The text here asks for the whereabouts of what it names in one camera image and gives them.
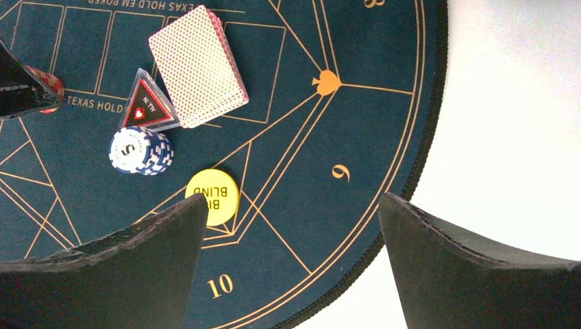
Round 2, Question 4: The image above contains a round dark poker mat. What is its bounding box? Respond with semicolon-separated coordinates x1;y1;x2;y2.
1;1;448;328

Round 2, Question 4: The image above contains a blue white chip stack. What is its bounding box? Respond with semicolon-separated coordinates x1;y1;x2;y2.
109;126;174;175

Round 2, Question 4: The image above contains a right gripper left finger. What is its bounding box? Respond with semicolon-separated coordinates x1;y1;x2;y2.
1;194;208;328

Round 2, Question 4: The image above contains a triangular all in marker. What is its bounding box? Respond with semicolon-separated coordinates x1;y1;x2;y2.
118;68;180;132

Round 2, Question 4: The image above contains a pink playing card deck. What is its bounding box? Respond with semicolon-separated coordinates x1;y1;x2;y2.
149;5;249;128

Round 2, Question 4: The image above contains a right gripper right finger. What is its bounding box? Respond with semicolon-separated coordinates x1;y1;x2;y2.
378;193;580;328

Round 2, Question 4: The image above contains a yellow big blind button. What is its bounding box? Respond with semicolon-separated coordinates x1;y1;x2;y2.
185;169;240;227

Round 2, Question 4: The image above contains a red poker chip stack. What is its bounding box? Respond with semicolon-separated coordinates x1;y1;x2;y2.
25;65;64;101

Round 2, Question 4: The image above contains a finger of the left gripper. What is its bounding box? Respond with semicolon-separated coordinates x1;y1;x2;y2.
1;39;57;119

